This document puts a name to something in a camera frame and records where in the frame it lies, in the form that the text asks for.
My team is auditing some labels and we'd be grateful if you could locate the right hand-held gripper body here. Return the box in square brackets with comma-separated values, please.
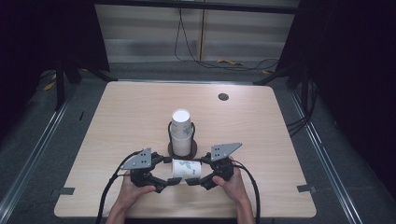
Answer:
[201, 142, 243, 189]

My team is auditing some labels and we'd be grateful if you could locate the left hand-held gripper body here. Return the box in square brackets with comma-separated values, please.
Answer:
[120, 147, 165, 189]

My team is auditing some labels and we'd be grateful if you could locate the dark round cup holder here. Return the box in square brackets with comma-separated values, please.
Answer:
[167, 120, 198, 161]

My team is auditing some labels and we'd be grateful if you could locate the printed single paper cup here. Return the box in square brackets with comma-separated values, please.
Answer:
[171, 159, 203, 181]

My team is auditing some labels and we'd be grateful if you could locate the stack of white paper cups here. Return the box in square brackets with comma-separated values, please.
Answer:
[170, 108, 194, 158]

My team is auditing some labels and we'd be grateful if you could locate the person's right hand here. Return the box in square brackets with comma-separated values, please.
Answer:
[212, 156, 250, 205]

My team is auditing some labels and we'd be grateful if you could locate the person's left hand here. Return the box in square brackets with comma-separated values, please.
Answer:
[117, 170, 157, 213]

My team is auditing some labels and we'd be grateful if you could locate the long yellow floor tape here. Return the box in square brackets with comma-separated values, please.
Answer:
[216, 58, 245, 67]

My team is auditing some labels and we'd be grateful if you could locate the black metal stand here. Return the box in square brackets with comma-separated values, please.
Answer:
[252, 62, 313, 105]
[54, 55, 119, 112]

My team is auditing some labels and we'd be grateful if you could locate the dark curtain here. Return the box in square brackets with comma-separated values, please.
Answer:
[275, 0, 396, 202]
[0, 0, 110, 143]

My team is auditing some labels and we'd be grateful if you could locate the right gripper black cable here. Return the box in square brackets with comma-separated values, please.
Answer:
[233, 160, 262, 224]

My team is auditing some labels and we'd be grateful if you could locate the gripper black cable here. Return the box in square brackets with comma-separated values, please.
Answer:
[94, 150, 145, 224]
[233, 160, 262, 224]

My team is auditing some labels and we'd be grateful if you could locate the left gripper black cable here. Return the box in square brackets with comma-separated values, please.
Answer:
[94, 150, 145, 224]

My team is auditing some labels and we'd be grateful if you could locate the bundle of black floor cables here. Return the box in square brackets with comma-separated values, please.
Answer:
[286, 79, 319, 136]

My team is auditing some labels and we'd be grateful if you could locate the metal floor rail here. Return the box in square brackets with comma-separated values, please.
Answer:
[0, 91, 78, 217]
[289, 89, 364, 224]

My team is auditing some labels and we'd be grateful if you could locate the black hanging wall cable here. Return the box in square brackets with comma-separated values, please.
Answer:
[174, 7, 280, 72]

